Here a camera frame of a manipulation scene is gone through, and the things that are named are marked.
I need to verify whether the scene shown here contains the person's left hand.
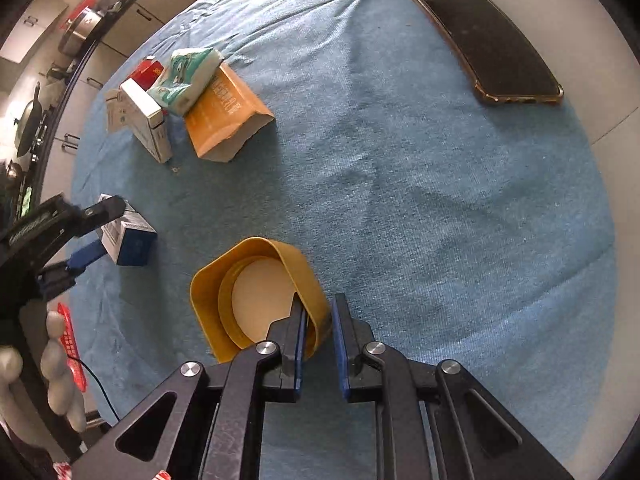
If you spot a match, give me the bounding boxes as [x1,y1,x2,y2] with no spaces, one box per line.
[0,311,89,461]

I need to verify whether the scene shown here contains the small white carton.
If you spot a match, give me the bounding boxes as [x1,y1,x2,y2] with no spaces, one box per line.
[104,88,132,134]

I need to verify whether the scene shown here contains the thin black cable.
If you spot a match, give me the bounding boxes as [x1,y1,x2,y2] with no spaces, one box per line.
[64,354,122,422]

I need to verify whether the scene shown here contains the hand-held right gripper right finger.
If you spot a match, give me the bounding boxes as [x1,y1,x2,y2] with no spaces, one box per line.
[332,292,576,480]

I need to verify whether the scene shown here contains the yellow plastic container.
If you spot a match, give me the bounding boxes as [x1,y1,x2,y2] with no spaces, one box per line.
[189,236,334,365]

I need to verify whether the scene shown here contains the black wok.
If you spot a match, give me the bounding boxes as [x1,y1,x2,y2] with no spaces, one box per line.
[12,99,49,159]

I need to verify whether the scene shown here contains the teal tissue pack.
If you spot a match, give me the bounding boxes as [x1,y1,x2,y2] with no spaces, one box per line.
[146,47,224,116]

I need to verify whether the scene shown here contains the grey kitchen base cabinets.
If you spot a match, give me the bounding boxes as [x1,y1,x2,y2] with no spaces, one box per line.
[35,0,201,196]

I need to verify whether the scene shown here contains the blue tablecloth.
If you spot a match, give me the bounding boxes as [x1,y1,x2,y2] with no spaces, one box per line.
[67,0,619,467]

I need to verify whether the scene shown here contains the white grey carton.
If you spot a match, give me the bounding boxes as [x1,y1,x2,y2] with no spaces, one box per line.
[119,78,174,164]

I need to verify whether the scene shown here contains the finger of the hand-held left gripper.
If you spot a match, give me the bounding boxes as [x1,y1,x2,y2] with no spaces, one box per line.
[67,239,109,272]
[81,195,127,235]

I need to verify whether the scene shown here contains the long orange box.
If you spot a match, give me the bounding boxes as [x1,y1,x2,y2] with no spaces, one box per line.
[184,62,275,164]

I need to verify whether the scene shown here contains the black smartphone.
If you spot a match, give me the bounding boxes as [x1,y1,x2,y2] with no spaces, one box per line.
[402,0,564,107]

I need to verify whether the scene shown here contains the steel electric cooker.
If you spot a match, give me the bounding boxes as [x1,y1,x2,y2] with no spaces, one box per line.
[57,7,102,56]

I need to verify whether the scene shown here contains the blue white box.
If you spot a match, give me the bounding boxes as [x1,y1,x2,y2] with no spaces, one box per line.
[99,199,158,267]

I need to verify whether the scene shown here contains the red plastic basket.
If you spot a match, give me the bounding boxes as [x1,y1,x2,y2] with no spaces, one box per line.
[56,302,89,392]

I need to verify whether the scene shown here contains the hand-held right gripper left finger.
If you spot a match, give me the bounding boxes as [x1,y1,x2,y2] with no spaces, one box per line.
[72,292,307,480]

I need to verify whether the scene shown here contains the red white packet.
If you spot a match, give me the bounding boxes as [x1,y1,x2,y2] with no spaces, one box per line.
[52,462,169,480]

